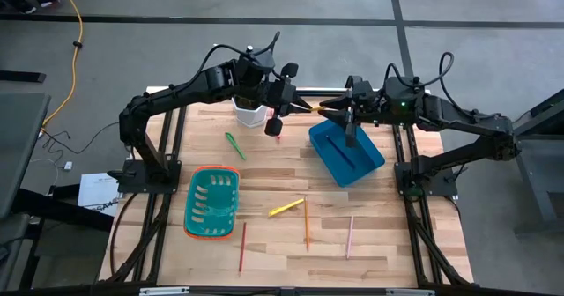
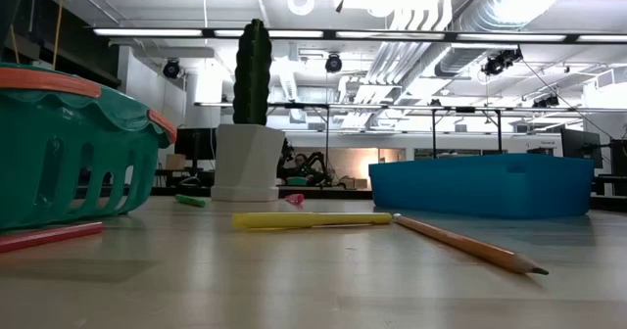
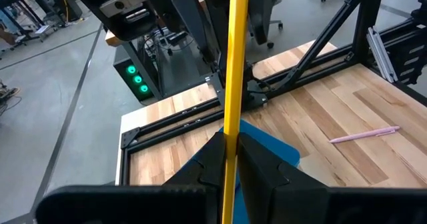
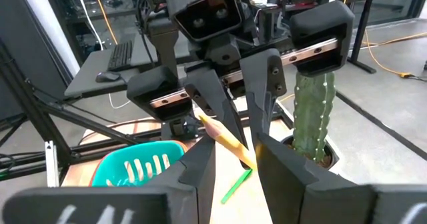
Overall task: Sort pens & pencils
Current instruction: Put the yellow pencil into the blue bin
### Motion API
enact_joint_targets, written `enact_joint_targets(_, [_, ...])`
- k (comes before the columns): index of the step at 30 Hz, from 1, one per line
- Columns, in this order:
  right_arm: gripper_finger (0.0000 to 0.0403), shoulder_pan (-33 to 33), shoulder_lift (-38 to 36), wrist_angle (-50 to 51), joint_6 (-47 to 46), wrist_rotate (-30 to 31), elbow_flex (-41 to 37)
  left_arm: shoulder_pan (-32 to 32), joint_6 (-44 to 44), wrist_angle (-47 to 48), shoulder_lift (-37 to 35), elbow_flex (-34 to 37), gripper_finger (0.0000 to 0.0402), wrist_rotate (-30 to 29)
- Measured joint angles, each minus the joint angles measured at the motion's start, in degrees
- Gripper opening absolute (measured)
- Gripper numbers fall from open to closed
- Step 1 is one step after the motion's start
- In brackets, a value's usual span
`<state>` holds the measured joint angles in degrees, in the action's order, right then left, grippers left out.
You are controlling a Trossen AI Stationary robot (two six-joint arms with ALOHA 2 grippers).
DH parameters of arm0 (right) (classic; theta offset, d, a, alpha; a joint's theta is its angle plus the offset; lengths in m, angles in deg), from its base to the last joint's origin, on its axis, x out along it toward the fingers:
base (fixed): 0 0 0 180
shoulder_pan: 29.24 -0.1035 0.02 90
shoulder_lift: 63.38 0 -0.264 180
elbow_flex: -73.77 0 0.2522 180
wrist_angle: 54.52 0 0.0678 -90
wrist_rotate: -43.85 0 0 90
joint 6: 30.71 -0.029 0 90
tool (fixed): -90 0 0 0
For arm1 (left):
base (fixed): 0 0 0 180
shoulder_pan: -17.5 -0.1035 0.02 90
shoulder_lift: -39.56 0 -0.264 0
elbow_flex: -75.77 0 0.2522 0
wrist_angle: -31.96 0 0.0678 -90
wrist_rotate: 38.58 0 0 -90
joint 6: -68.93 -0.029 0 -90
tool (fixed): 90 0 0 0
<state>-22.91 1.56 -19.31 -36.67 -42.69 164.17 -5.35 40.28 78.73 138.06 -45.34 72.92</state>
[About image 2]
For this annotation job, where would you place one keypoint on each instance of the bright pink pen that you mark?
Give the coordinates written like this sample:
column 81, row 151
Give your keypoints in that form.
column 295, row 199

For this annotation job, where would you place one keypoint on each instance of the yellow pen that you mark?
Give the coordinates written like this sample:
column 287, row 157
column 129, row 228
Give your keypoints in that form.
column 303, row 220

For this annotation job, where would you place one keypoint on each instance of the green pen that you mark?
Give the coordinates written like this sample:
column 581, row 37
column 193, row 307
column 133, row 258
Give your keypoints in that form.
column 190, row 201

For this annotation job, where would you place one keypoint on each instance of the orange wooden pencil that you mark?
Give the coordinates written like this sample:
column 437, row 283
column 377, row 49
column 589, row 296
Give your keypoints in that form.
column 470, row 245

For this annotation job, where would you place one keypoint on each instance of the black background robot arm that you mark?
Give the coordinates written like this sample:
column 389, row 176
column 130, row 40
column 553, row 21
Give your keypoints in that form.
column 318, row 160

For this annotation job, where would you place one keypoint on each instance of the person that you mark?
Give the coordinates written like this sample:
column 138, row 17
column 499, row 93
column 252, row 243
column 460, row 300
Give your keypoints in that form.
column 300, row 161

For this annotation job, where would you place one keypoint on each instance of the cardboard box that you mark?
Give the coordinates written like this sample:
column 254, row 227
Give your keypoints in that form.
column 355, row 183
column 175, row 161

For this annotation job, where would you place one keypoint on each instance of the white hexagonal plant pot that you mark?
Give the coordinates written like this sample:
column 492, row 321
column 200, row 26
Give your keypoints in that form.
column 247, row 162

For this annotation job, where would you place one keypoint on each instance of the round black ceiling lamp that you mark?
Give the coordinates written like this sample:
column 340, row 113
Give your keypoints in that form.
column 333, row 63
column 171, row 69

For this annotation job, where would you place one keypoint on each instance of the green cactus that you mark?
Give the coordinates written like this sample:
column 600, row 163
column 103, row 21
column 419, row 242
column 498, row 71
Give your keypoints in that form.
column 252, row 74

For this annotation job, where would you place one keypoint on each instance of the black computer monitor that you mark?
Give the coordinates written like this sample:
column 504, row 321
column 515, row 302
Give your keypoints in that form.
column 580, row 148
column 196, row 143

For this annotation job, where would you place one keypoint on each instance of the overhead light bar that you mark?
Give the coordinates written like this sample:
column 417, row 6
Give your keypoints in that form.
column 329, row 34

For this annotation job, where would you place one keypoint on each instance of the blue plastic bin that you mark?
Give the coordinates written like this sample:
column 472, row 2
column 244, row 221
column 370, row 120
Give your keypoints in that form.
column 480, row 187

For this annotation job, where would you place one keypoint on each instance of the black track spotlight cluster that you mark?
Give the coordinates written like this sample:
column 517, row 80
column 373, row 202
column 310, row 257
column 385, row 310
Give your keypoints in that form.
column 546, row 101
column 499, row 62

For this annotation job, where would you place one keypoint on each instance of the red pencil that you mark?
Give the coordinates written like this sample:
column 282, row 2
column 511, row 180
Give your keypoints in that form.
column 49, row 236

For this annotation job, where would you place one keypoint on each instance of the black background frame stand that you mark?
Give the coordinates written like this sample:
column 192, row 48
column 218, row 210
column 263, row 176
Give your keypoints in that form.
column 433, row 133

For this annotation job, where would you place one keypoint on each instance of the silver ventilation duct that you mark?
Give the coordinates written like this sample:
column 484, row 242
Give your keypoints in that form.
column 490, row 15

